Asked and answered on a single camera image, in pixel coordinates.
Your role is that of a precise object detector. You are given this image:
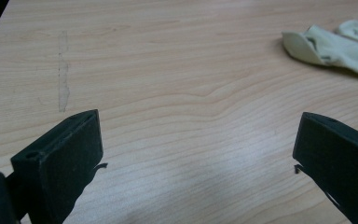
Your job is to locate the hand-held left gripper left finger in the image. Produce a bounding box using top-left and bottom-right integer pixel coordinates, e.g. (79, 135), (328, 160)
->
(10, 109), (108, 224)

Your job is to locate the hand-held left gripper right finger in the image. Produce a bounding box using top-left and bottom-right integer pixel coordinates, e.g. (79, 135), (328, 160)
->
(293, 112), (358, 224)

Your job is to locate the pale green sock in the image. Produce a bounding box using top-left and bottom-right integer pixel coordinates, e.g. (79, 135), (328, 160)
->
(281, 19), (358, 81)

